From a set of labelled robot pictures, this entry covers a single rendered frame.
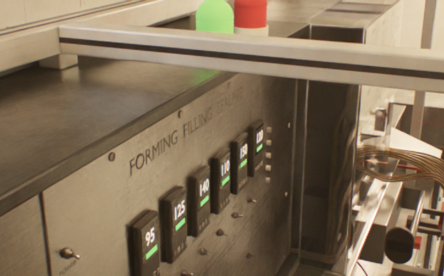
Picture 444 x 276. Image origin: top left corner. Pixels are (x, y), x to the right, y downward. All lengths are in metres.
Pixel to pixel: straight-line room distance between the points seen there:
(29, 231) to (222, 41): 0.33
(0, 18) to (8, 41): 3.73
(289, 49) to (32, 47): 0.34
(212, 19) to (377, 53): 0.30
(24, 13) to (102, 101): 4.00
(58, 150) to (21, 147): 0.04
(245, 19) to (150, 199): 0.42
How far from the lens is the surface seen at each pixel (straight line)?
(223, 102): 0.92
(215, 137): 0.91
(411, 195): 2.04
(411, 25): 5.97
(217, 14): 0.90
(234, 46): 0.74
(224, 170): 0.93
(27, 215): 0.57
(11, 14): 4.61
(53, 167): 0.54
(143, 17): 1.06
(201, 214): 0.88
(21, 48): 0.81
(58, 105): 0.72
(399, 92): 2.89
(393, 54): 0.69
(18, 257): 0.57
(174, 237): 0.81
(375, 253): 1.74
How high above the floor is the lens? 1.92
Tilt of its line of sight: 20 degrees down
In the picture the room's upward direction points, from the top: straight up
